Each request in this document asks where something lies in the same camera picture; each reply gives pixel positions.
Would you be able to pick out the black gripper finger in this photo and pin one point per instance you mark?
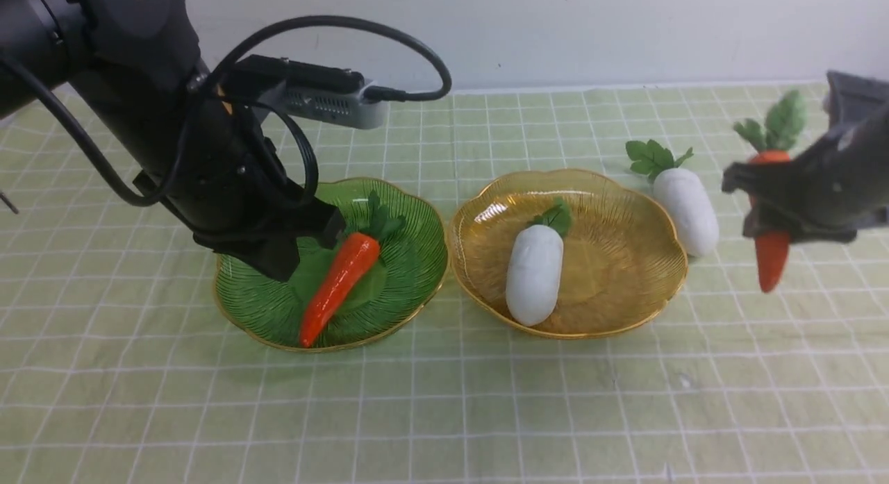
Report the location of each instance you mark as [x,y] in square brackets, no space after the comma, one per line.
[768,219]
[315,219]
[769,172]
[275,257]

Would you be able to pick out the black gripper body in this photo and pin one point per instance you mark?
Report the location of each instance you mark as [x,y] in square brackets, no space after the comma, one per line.
[227,185]
[846,168]

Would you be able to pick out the orange toy carrot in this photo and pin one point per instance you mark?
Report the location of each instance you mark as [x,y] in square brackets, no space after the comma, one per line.
[772,141]
[356,256]

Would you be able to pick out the white toy radish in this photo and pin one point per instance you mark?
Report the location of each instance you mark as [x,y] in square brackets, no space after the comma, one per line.
[680,192]
[535,265]

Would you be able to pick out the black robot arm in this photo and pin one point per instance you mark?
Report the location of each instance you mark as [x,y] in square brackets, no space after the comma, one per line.
[93,62]

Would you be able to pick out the green ribbed plastic plate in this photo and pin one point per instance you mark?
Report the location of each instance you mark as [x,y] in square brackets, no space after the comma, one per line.
[404,278]

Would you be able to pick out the amber ribbed plastic plate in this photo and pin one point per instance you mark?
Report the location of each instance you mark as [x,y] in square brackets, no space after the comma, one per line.
[623,262]

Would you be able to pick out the green checked tablecloth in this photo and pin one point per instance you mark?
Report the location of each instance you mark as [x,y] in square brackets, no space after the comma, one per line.
[117,366]

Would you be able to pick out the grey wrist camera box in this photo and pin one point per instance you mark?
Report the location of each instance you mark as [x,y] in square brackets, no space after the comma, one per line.
[324,94]

